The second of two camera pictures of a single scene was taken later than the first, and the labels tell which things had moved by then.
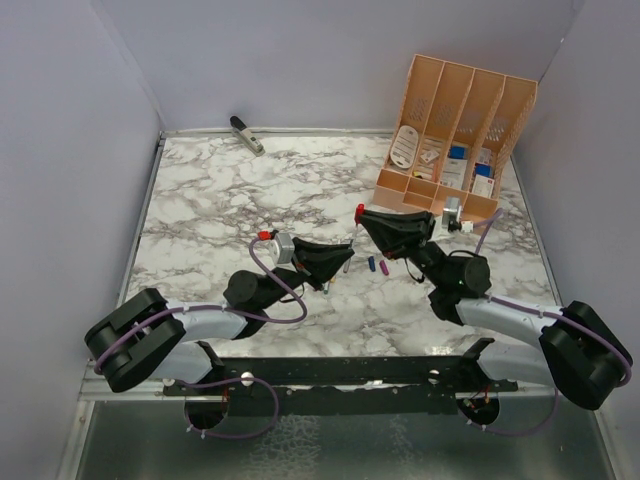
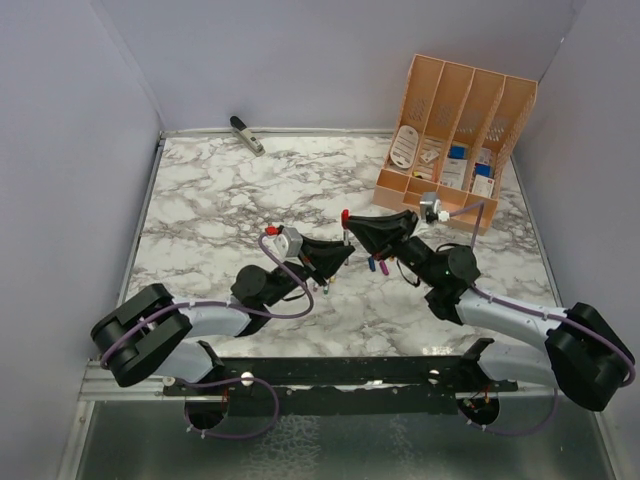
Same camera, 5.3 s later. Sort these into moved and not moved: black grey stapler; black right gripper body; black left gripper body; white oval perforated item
Moved: black right gripper body
Not moved: black left gripper body; white oval perforated item; black grey stapler
